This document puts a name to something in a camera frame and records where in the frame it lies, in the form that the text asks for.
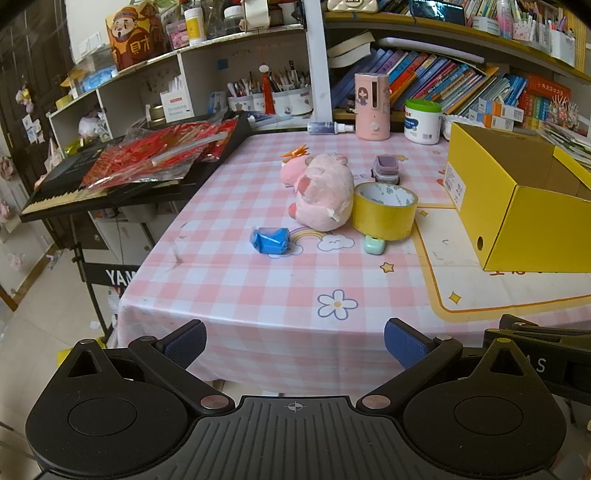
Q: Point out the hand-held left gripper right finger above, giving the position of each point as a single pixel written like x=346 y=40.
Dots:
x=406 y=344

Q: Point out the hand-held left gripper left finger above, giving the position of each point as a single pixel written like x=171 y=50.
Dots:
x=187 y=345

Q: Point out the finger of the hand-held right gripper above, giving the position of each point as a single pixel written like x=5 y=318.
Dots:
x=545 y=342
x=549 y=325

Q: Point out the yellow cardboard box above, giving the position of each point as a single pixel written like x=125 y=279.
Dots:
x=531 y=226

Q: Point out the mint green small case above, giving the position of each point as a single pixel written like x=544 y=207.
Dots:
x=374 y=246

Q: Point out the yellow tape roll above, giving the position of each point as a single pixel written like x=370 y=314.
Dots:
x=383 y=217

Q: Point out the blue packet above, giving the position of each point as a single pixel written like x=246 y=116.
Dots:
x=268 y=240

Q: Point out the large light pink plush toy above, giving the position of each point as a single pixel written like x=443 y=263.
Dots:
x=323 y=198

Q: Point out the white mat with yellow border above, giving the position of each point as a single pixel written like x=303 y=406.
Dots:
x=452 y=272

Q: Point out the black keyboard stand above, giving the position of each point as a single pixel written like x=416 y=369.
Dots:
x=99 y=272

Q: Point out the stack of papers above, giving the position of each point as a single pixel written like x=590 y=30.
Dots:
x=568 y=138

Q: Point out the bag of red envelopes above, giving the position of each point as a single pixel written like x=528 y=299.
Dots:
x=138 y=159

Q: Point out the small pink plush toy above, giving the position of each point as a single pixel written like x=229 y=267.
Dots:
x=291 y=173

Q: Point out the black electronic keyboard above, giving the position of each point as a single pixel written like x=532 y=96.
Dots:
x=60 y=182

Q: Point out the small white tub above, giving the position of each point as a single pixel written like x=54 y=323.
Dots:
x=455 y=129

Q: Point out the stack of small white boxes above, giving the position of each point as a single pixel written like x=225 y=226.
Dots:
x=496 y=113

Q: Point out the white jar with green lid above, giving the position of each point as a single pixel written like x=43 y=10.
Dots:
x=422 y=124

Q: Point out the orange clip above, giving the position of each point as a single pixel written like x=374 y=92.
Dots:
x=295 y=151

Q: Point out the red boxed book set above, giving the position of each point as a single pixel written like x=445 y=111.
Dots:
x=547 y=99

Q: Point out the small tin can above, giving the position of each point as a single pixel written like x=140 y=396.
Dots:
x=156 y=114

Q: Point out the pink humidifier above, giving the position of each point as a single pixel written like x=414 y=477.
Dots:
x=371 y=110

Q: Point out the white box with red label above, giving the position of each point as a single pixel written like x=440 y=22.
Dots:
x=177 y=106

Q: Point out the red hanging tassel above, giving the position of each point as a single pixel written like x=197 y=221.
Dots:
x=268 y=94

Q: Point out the large white pen holder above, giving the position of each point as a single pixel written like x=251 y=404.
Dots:
x=292 y=101

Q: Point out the row of colourful books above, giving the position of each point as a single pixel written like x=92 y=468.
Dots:
x=434 y=74

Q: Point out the white shelf unit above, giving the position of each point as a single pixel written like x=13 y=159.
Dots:
x=317 y=69

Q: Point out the orange printed figure box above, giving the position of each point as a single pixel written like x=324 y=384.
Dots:
x=136 y=39

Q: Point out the white bottle with yellow label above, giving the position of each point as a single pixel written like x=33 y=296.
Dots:
x=194 y=27

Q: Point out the black tablet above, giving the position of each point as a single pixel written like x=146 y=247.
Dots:
x=438 y=13

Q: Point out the cream quilted handbag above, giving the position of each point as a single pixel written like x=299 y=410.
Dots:
x=353 y=5

